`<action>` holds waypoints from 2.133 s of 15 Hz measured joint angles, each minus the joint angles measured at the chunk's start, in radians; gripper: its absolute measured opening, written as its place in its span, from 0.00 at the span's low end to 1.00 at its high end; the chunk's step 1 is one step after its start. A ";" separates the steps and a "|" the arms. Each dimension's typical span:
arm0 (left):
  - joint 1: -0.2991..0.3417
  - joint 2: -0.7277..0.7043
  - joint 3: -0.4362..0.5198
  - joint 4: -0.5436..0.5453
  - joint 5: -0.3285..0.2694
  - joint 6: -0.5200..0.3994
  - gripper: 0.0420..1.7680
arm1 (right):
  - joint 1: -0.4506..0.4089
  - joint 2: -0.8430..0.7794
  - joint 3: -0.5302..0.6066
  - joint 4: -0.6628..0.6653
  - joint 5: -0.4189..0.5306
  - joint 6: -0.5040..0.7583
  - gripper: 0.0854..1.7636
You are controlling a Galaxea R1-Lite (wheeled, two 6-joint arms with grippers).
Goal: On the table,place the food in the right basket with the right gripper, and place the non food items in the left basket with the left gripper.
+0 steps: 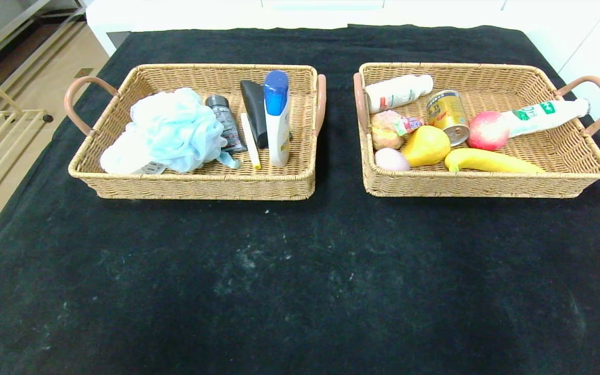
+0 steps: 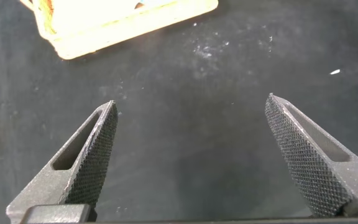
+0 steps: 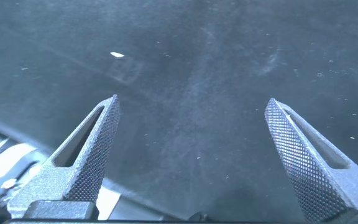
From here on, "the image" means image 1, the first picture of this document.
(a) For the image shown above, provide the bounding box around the white shampoo bottle blue cap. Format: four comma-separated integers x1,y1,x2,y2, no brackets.
263,70,292,168

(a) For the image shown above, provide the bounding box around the black tablecloth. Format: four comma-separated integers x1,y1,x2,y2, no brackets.
0,24,600,375

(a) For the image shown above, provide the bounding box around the wicker basket with brown handles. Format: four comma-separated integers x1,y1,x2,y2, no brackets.
353,62,600,198
64,64,327,201

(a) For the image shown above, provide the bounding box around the white bottle with red label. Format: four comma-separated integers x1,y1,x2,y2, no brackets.
365,74,434,115

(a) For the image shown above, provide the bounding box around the yellow banana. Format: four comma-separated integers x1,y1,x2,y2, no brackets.
444,148,546,174

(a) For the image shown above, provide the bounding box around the beige wooden rack on wheels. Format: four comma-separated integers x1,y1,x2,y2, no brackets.
0,59,54,217

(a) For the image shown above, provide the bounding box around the white cabinet front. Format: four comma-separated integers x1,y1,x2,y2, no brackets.
501,0,600,171

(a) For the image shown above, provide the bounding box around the black squeeze tube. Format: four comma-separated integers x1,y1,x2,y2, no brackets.
240,80,269,150

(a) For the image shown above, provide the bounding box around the white marker yellow cap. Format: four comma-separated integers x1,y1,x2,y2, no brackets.
241,112,262,170

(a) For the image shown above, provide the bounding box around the pale pink round ball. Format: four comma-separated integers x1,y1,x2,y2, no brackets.
374,148,411,172

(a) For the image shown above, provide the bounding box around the yellow pear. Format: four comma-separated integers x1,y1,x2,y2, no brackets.
401,125,452,168

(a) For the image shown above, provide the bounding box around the red Hi-Chew candy pack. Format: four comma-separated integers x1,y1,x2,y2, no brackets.
394,116,426,137

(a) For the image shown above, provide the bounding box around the white round plastic container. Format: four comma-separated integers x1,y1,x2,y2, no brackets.
99,137,169,176

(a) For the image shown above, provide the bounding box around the white table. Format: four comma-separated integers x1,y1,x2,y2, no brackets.
85,0,519,58

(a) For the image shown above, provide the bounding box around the grey squeeze tube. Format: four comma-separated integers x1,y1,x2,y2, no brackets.
205,95,248,155

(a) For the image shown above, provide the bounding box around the light blue bath loofah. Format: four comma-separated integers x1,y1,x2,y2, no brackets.
129,87,241,173

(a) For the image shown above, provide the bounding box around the pink peach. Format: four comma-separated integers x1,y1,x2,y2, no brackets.
467,110,511,152

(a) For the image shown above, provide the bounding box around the gold drink can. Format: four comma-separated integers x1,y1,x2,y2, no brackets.
427,90,470,147

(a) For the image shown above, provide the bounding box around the white milk bottle green label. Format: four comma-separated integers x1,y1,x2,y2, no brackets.
503,98,591,138

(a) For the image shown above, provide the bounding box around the pink cream puff bun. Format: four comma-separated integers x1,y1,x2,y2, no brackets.
371,110,407,152

